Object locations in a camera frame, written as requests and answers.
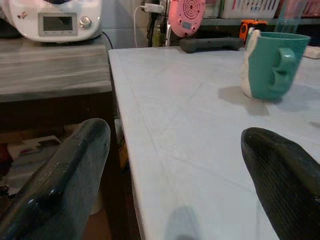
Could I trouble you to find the green metal shelf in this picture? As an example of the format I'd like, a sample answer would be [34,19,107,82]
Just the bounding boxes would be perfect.
[199,17,320,27]

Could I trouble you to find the grey wooden side counter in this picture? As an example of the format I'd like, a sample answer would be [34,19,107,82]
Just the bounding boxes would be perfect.
[0,37,113,103]

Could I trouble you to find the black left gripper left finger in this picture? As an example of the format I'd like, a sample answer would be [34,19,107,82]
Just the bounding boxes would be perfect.
[0,118,112,240]

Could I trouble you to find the orange and black toy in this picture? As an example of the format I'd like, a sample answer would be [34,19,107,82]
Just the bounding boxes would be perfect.
[239,19,268,41]

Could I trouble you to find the white kitchen appliance with display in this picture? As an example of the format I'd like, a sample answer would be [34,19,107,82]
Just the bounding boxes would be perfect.
[0,0,103,44]

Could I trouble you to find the white charger cable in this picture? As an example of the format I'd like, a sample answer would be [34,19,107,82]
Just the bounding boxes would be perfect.
[132,5,146,48]

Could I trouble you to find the pink round appliance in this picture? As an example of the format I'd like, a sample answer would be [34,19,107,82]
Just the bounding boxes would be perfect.
[167,0,207,38]

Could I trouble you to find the clear glass tumbler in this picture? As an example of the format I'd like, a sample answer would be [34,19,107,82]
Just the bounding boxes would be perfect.
[276,0,307,35]

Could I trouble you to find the white charger plug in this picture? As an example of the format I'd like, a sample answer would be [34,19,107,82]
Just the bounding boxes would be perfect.
[140,2,164,14]

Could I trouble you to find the teal and white mug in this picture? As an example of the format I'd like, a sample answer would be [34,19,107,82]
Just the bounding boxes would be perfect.
[240,27,311,101]

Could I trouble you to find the white patterned cloth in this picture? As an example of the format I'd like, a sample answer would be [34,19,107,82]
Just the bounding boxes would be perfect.
[303,46,320,60]

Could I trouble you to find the black appliance cable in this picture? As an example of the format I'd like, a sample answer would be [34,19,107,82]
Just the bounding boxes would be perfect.
[101,31,114,50]

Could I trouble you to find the white plastic basket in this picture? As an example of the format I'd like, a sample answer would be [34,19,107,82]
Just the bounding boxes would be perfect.
[221,0,281,20]

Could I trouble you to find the white cardboard packet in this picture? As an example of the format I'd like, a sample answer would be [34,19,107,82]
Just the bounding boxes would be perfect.
[7,134,63,176]

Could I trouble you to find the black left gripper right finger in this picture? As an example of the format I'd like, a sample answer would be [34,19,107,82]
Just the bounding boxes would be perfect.
[240,127,320,240]

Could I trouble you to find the dark grey rubber handle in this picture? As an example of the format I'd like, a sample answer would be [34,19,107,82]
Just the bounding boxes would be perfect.
[179,36,244,54]

